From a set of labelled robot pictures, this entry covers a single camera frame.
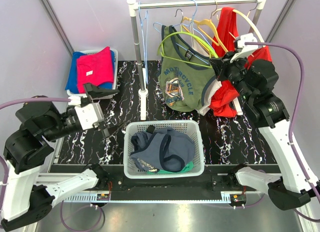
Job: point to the white front laundry basket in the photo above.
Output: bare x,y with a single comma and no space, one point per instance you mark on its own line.
188,127

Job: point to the blue folded garment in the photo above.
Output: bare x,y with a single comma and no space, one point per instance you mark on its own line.
71,84

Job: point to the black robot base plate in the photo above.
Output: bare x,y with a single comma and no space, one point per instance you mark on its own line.
206,186

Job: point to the blue-grey tank top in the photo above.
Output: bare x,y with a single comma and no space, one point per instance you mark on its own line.
164,149

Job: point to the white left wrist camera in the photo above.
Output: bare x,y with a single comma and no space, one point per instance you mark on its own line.
89,113

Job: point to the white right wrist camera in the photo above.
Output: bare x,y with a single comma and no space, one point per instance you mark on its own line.
241,49

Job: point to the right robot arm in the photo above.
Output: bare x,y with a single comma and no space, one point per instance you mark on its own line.
291,189

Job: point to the cream white hanger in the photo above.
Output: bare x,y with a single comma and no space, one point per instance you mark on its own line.
250,22

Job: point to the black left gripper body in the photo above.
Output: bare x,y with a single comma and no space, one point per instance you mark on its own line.
69,124

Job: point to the green garment in basket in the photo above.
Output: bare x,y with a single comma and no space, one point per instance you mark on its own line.
186,169

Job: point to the pink folded garment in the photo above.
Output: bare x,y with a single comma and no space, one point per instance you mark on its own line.
96,69

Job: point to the olive green tank top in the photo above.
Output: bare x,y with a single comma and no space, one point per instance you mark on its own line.
184,86

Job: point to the metal clothes rack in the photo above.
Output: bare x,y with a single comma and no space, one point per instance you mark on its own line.
133,12

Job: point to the white pink garment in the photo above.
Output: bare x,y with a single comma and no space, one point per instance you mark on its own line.
215,85

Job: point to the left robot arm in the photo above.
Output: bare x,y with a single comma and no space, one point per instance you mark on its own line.
22,201

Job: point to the light blue wire hanger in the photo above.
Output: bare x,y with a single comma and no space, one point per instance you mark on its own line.
190,51

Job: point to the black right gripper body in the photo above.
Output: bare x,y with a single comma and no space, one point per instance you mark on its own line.
235,72

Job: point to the white back laundry basket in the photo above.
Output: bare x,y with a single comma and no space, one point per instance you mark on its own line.
114,58

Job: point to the red tank top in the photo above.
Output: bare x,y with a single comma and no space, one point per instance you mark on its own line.
220,103

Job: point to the neon green hanger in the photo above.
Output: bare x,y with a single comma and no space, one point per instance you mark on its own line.
172,52

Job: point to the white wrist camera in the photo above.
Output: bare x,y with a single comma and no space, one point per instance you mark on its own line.
89,113
241,49

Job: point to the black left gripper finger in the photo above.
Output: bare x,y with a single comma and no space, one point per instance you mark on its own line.
98,93
107,131

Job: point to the white laundry basket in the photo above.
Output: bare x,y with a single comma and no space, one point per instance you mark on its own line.
188,127
114,58

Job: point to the empty light blue hanger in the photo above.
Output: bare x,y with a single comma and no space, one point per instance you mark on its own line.
144,21

